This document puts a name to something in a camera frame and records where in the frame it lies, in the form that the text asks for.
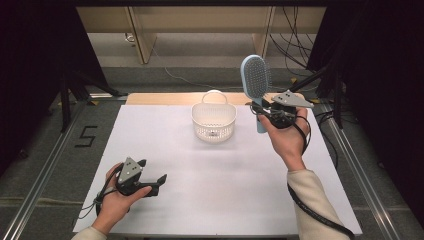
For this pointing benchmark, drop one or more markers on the beige wooden desk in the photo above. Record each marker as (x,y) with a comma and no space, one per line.
(200,20)

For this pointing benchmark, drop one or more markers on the black metal stand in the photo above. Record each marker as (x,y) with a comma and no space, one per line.
(65,106)
(338,100)

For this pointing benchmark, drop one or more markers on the light blue hairbrush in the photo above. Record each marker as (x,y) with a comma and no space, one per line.
(256,76)

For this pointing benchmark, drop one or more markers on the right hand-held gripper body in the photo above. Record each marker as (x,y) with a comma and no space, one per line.
(288,100)

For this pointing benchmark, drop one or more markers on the aluminium floor rail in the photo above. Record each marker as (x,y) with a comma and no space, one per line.
(33,196)
(366,186)

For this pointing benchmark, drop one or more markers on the person's left hand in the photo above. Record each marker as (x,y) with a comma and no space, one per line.
(113,206)

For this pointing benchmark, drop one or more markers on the white table sheet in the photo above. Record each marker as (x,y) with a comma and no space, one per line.
(186,186)

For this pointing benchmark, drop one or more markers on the white plastic basket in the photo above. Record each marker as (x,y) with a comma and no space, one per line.
(213,115)

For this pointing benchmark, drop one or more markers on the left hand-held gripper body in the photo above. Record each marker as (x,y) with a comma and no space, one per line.
(129,170)

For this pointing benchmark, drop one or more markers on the person's right hand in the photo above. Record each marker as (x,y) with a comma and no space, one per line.
(288,143)

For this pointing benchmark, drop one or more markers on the dark curtain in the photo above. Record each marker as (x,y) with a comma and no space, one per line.
(26,50)
(383,66)

